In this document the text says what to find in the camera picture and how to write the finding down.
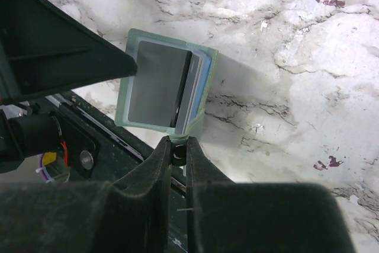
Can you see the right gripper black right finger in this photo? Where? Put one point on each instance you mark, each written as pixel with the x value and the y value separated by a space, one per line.
pixel 225 216

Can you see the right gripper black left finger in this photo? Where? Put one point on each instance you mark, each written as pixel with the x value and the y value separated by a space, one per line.
pixel 38 217

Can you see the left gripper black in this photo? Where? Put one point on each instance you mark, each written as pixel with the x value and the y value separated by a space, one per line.
pixel 43 52

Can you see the green leather card holder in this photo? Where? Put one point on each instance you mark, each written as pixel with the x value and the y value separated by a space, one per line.
pixel 197 111

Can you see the dark grey card in holder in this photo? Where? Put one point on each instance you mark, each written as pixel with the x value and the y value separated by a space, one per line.
pixel 163 89

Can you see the black front mounting rail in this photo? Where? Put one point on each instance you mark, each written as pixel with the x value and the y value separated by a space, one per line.
pixel 97 137

